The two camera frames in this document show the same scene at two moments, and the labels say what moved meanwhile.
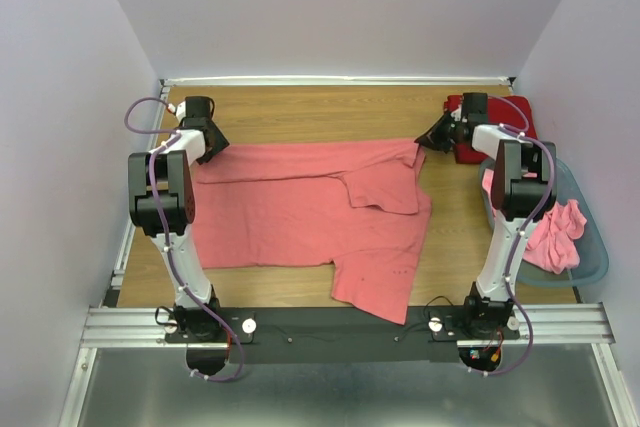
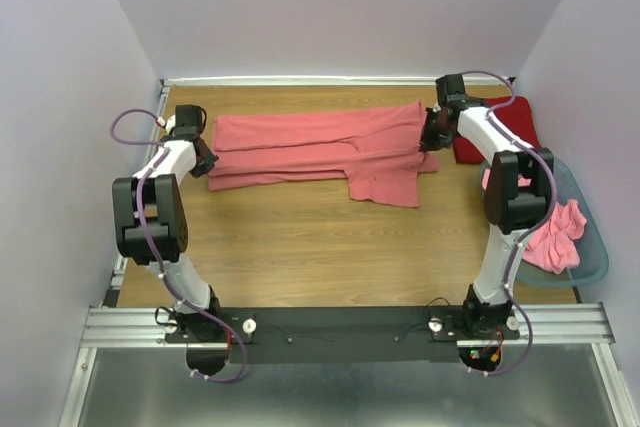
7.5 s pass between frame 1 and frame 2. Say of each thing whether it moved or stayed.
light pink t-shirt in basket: stayed
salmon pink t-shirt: moved
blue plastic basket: stayed
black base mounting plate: stayed
